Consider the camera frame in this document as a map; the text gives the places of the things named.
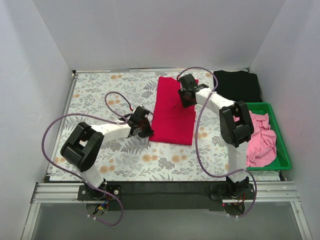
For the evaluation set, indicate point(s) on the folded black t shirt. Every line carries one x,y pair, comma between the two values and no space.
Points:
238,86

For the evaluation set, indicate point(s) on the aluminium frame rail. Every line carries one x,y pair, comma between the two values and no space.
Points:
167,195

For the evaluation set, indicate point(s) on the red t shirt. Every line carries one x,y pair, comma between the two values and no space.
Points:
172,123

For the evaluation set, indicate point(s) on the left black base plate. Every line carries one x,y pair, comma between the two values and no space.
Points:
86,193

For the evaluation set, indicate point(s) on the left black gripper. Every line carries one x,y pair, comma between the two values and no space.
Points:
146,128

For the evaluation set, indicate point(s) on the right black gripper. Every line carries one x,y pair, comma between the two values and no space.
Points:
186,99

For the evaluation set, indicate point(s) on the pink t shirt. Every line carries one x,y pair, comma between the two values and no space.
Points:
261,150

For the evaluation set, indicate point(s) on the green plastic bin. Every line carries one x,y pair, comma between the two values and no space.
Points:
282,160

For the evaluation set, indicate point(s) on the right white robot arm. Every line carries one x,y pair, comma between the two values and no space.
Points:
236,129

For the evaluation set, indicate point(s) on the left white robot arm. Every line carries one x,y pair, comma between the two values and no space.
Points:
83,145

